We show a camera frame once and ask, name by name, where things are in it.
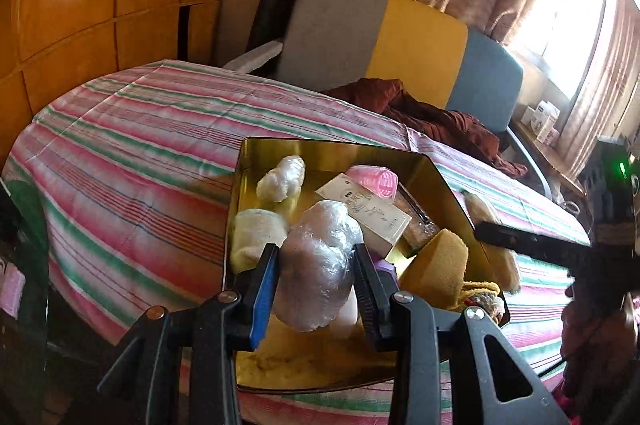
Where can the gold tin box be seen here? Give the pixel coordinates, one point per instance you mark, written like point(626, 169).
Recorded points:
point(320, 357)

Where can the small plastic-wrapped white ball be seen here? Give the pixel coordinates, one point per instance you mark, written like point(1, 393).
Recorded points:
point(282, 177)

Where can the wooden wardrobe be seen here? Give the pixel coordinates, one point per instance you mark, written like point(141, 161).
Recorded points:
point(75, 5)

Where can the wooden side shelf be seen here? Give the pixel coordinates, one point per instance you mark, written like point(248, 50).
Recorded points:
point(545, 155)

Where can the green snack packets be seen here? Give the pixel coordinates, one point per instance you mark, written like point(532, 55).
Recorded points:
point(420, 230)

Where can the beige sock ball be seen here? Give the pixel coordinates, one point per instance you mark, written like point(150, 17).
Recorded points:
point(255, 235)

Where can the pink hair roller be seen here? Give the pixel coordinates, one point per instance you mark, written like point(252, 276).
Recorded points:
point(375, 181)

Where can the black rolled mat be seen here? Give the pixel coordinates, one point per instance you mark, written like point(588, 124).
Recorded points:
point(275, 0)

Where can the purple snack packet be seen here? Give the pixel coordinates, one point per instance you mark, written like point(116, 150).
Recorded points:
point(386, 269)

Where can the pink carton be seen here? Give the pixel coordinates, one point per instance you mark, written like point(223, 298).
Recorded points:
point(554, 136)

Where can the person's right forearm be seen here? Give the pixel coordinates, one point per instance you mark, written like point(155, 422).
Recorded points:
point(600, 355)

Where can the maroon cloth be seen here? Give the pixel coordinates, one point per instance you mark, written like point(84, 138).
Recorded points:
point(450, 125)

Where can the grey yellow blue armchair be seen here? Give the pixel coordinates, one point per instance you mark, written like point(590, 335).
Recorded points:
point(340, 30)

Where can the small white carton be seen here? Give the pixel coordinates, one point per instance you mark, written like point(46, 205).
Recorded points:
point(526, 115)

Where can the white cardboard box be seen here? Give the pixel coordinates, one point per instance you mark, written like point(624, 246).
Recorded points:
point(370, 215)

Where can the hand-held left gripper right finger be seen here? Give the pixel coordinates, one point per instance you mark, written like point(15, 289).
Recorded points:
point(372, 305)

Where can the yellow sponge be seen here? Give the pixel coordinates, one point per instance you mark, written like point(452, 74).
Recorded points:
point(435, 267)
point(482, 207)

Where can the striped tablecloth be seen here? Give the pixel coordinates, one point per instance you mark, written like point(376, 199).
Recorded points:
point(150, 145)

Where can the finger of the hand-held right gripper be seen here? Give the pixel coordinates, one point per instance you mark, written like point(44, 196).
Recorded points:
point(525, 245)

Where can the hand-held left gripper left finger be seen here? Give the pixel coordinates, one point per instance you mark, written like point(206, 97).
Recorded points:
point(265, 290)

